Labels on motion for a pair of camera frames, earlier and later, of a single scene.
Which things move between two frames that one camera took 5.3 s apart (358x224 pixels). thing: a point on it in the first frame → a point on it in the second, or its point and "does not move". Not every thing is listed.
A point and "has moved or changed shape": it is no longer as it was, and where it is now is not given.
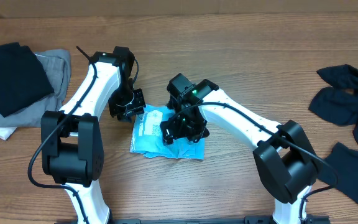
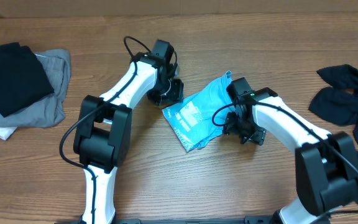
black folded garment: [13, 76] does not move
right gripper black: [174, 125] → [258, 137]
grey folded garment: [56, 65] does not move
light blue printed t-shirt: [146, 137] has moved or changed shape
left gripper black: [125, 114] → [176, 94]
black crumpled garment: [352, 100] does not move
